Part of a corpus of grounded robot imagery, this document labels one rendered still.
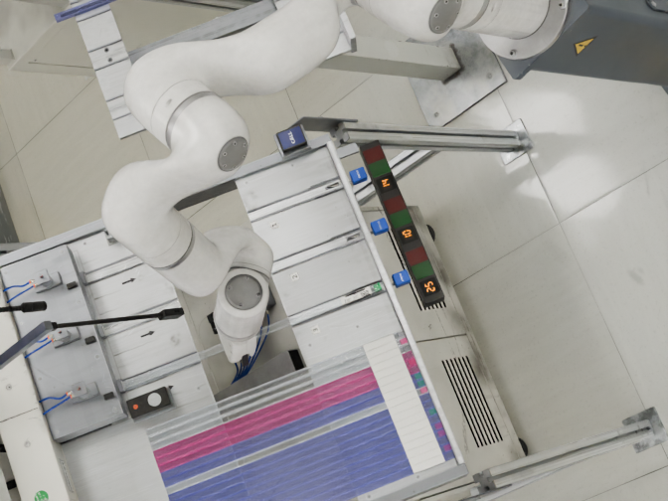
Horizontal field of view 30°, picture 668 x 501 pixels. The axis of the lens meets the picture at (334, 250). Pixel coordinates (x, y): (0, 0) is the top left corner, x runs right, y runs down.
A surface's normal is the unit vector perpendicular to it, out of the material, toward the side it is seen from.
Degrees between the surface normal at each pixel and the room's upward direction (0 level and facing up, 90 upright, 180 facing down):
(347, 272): 43
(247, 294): 53
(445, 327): 90
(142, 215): 63
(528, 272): 0
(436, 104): 0
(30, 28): 0
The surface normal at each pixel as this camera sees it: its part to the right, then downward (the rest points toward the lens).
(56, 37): 0.37, 0.89
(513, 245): -0.65, 0.04
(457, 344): 0.66, -0.44
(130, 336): -0.04, -0.27
